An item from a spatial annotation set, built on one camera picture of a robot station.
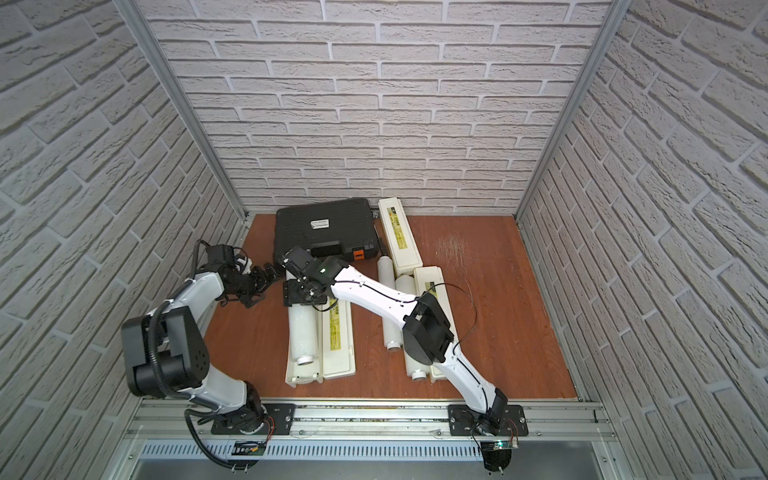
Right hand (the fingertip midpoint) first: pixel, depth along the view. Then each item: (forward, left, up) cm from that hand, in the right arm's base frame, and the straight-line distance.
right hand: (298, 296), depth 82 cm
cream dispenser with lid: (-14, -10, -11) cm, 20 cm away
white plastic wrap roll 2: (+7, -32, -8) cm, 34 cm away
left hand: (+9, +9, -4) cm, 13 cm away
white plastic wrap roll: (-12, -4, +3) cm, 13 cm away
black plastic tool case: (+33, -9, -8) cm, 35 cm away
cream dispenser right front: (+5, -38, -4) cm, 39 cm away
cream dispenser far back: (+19, -31, -5) cm, 37 cm away
